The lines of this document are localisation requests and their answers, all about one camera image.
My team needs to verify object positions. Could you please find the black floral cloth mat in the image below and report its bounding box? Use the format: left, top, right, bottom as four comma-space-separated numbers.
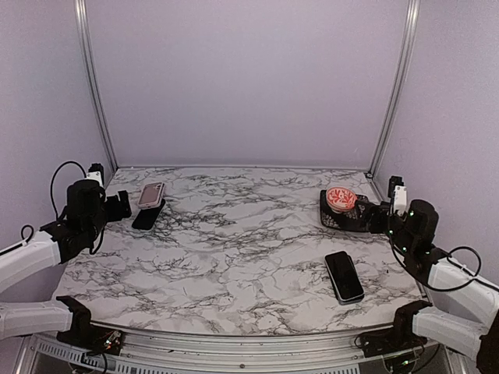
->
320, 190, 370, 232

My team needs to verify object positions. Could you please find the red white patterned bowl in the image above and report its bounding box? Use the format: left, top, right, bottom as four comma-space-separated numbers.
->
326, 187, 358, 213

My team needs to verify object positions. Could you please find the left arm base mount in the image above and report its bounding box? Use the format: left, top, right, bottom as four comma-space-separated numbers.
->
56, 327, 124, 356

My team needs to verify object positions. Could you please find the left aluminium frame post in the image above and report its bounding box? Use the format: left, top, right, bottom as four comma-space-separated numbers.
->
74, 0, 119, 173

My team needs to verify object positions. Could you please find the front aluminium rail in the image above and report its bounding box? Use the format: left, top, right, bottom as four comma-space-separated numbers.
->
13, 330, 470, 373

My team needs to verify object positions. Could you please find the black phone case near right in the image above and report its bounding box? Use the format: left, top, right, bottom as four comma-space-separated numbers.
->
337, 294, 365, 305

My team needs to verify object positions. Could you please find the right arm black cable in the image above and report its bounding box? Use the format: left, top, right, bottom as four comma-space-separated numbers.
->
389, 229, 484, 292

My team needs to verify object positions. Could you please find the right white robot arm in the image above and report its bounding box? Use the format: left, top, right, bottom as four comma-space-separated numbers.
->
357, 199, 498, 373

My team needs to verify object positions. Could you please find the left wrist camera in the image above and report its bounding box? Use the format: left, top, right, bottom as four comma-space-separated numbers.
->
85, 163, 104, 187

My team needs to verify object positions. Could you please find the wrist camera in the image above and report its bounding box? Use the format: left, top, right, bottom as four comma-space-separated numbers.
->
85, 163, 104, 187
388, 175, 408, 217

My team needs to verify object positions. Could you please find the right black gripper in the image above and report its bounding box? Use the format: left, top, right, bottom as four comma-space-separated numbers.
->
355, 199, 415, 254

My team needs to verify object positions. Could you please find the right aluminium frame post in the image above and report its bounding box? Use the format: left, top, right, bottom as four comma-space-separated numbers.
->
368, 0, 421, 178

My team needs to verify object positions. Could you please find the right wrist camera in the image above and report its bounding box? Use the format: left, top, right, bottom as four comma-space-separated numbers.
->
388, 175, 408, 217

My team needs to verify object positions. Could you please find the aluminium frame post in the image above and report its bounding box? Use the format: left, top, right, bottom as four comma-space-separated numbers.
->
368, 0, 421, 178
74, 0, 119, 173

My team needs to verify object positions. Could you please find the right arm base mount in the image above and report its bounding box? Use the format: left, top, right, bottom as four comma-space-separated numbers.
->
354, 328, 428, 358

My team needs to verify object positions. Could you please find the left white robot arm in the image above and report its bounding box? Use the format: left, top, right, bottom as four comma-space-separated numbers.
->
1, 179, 132, 347

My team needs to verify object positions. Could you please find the black phone with silver edge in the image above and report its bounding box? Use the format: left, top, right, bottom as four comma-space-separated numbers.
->
324, 251, 364, 298

